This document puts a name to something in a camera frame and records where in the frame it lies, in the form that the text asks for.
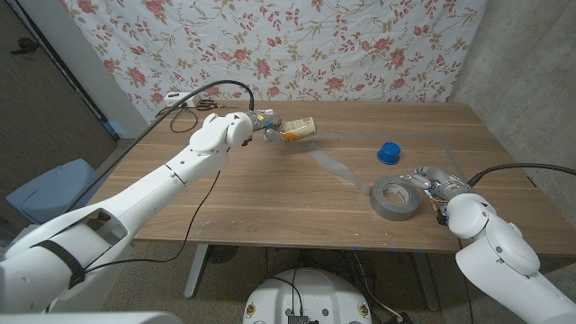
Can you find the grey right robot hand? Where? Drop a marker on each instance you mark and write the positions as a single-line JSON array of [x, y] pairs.
[[434, 177]]

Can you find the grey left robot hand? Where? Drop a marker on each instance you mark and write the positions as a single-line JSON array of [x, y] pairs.
[[265, 120]]

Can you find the plastic bottle with orange label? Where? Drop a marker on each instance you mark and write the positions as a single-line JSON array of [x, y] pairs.
[[299, 129]]

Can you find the grey duct tape roll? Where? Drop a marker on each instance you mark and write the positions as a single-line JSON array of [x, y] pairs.
[[382, 207]]

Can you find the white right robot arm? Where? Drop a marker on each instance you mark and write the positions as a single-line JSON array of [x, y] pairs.
[[495, 252]]

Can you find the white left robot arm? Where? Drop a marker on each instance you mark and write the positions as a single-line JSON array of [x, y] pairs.
[[135, 198]]

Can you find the white power box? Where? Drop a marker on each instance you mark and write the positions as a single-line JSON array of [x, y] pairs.
[[182, 99]]

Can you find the floral backdrop cloth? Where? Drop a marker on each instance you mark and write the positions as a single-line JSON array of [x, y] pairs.
[[315, 45]]

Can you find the grey table leg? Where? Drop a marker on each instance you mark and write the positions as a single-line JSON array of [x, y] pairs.
[[426, 279]]

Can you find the white table leg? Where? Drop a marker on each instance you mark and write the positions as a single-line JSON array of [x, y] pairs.
[[198, 270]]

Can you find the white robot torso base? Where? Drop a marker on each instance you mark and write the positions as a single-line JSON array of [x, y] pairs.
[[310, 292]]

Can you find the black wall hook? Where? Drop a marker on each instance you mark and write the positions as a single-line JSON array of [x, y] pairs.
[[24, 45]]

